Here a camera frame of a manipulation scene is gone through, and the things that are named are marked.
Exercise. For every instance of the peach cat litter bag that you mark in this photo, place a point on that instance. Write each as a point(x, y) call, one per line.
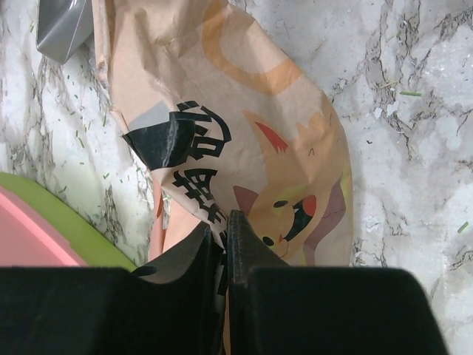
point(225, 120)

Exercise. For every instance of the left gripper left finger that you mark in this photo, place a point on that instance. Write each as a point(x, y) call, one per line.
point(163, 307)

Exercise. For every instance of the grey metal scoop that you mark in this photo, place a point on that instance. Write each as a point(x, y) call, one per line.
point(63, 26)

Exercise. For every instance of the pink green litter box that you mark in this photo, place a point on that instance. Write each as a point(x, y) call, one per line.
point(39, 230)

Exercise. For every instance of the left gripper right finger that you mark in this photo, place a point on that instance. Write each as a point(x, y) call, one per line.
point(275, 308)

